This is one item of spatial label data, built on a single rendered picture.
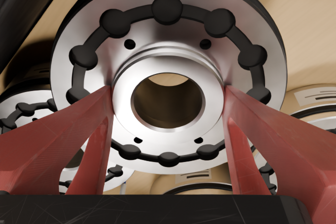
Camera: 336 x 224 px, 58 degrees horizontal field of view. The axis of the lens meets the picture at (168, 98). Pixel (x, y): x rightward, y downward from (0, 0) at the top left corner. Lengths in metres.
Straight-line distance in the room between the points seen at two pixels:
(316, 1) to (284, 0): 0.02
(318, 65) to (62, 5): 0.16
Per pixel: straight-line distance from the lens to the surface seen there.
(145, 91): 0.15
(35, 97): 0.19
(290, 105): 0.21
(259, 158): 0.21
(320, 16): 0.20
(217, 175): 0.25
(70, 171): 0.23
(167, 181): 0.26
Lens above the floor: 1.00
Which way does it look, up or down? 52 degrees down
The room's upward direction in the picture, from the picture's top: 176 degrees counter-clockwise
